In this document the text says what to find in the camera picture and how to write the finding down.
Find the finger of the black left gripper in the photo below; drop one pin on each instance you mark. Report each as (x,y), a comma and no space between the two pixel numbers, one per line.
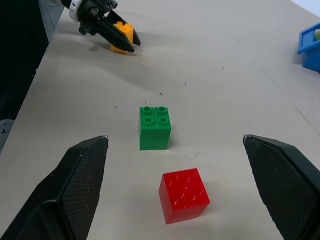
(136,37)
(115,36)

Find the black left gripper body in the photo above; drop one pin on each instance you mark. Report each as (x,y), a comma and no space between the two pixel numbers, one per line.
(92,12)

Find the blue plastic bin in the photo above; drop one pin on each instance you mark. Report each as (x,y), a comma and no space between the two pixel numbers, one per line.
(308,47)

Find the pale green object in bin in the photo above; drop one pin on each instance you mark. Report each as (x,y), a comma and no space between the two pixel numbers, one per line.
(317,34)

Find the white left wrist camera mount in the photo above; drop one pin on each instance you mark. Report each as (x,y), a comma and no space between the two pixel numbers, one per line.
(73,10)

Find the green brick cube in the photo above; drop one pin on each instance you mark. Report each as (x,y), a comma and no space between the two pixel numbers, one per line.
(155,130)

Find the yellow brick cube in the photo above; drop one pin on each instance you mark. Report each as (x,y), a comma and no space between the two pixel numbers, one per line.
(125,31)

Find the red brick cube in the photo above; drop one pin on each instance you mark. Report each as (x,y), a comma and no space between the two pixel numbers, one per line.
(183,195)

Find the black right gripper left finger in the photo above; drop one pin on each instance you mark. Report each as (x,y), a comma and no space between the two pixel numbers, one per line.
(75,185)

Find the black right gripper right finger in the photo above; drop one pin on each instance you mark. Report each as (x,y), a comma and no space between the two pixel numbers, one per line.
(280,180)

